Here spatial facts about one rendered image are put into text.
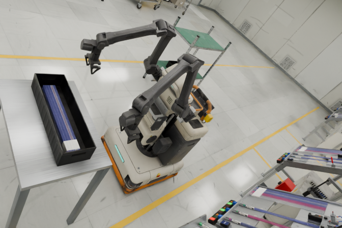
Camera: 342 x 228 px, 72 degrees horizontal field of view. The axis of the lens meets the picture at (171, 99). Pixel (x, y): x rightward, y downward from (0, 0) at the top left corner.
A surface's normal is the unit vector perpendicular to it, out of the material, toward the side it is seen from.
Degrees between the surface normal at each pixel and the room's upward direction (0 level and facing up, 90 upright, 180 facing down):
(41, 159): 0
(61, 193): 0
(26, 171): 0
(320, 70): 90
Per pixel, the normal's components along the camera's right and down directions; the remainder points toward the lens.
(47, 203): 0.50, -0.69
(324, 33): -0.66, 0.09
